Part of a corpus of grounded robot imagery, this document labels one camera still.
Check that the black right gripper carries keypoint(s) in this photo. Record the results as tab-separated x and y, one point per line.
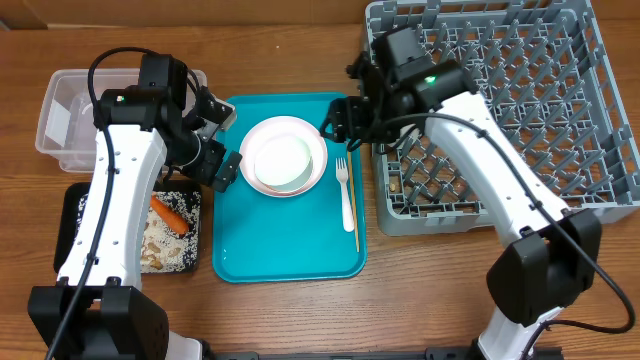
342	120

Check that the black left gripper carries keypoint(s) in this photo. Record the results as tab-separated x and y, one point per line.
209	171

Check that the black plastic tray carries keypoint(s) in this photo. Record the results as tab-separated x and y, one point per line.
73	208

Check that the rice and peanut leftovers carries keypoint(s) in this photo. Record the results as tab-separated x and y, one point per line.
164	251

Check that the white bowl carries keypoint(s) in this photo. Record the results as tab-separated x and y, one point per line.
284	163

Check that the pink plate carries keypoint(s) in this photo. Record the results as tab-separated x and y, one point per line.
278	126

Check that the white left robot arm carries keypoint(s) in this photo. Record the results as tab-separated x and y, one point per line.
164	123

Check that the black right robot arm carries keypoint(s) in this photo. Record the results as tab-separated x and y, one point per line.
550	252

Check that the orange carrot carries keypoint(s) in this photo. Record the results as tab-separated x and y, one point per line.
173	220

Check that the white plastic fork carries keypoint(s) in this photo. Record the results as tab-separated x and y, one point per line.
342	176

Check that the clear plastic bin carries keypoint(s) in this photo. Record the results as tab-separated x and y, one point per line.
66	128

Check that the grey dishwasher rack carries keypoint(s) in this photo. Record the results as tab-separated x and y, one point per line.
546	77

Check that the wooden chopstick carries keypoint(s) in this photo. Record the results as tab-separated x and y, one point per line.
353	200

